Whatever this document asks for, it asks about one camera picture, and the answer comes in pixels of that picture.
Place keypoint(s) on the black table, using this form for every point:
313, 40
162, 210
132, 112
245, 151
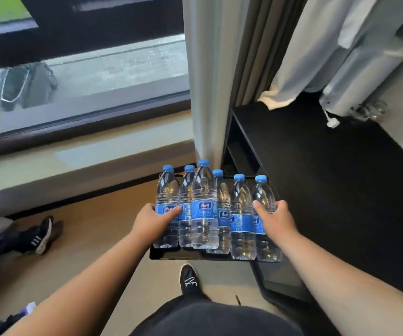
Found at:
345, 192

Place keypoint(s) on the white draped cloth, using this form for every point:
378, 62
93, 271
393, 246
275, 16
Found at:
303, 48

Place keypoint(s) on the grey tote bag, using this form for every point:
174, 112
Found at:
36, 87

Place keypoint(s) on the beige window ledge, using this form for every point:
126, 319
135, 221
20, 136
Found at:
82, 171

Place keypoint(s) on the clear water bottle blue cap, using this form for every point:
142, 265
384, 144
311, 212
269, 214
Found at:
166, 188
269, 250

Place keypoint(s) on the black tray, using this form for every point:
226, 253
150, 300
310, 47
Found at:
173, 254

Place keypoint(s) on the dark framed window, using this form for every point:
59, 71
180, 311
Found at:
117, 66

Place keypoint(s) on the black glass door minifridge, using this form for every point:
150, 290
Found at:
282, 276

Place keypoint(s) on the person's right forearm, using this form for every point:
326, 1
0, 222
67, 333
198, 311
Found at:
355, 286

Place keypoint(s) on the group of water bottles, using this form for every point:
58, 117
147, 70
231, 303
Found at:
205, 206

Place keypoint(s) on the dark grey window curtain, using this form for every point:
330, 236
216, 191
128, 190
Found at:
264, 41

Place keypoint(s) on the person's black clothing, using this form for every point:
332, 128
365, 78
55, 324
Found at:
215, 318

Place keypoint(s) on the person's left hand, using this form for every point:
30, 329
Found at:
150, 223

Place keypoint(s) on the light grey window curtain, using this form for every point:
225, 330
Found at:
212, 83

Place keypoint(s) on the person's right hand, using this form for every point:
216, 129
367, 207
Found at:
280, 222

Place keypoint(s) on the clear drinking glass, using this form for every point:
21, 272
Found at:
359, 113
376, 108

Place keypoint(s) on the person's left forearm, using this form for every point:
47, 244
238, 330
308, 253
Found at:
82, 290

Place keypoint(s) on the white kettle power plug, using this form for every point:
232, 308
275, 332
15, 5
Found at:
332, 123

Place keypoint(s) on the person's black left shoe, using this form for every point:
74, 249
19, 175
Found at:
191, 279

